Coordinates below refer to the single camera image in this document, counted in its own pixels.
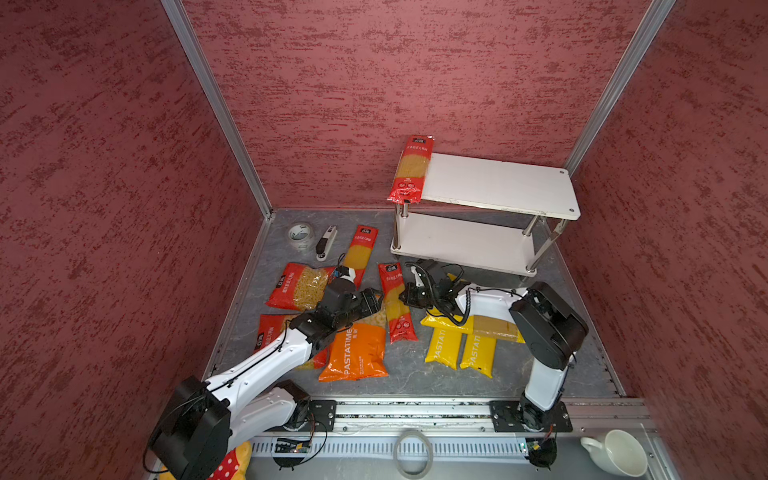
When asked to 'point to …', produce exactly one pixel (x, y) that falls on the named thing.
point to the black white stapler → (324, 245)
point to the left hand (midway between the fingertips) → (377, 303)
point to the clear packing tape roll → (299, 232)
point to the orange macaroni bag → (356, 352)
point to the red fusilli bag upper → (301, 287)
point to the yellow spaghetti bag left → (445, 346)
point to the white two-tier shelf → (491, 213)
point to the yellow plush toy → (234, 466)
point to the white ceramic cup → (620, 454)
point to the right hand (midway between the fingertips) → (397, 303)
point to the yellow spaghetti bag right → (478, 353)
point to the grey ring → (430, 453)
